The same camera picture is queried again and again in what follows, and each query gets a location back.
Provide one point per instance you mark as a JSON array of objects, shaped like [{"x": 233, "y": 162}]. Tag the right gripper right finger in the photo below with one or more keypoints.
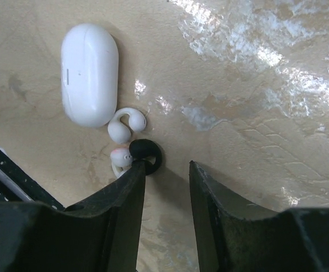
[{"x": 234, "y": 234}]

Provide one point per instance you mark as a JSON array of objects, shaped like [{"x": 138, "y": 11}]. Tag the white earbud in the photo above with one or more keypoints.
[
  {"x": 119, "y": 132},
  {"x": 121, "y": 161}
]

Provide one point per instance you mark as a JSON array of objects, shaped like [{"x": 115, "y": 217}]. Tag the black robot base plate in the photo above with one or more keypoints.
[{"x": 16, "y": 185}]

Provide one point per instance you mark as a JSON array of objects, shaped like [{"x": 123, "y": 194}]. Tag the black earbud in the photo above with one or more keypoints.
[{"x": 148, "y": 152}]

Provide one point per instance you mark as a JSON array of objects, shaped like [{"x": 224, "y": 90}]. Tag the white earbud charging case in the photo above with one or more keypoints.
[{"x": 89, "y": 75}]

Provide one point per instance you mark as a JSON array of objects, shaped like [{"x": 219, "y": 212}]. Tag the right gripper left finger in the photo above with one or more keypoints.
[{"x": 99, "y": 233}]

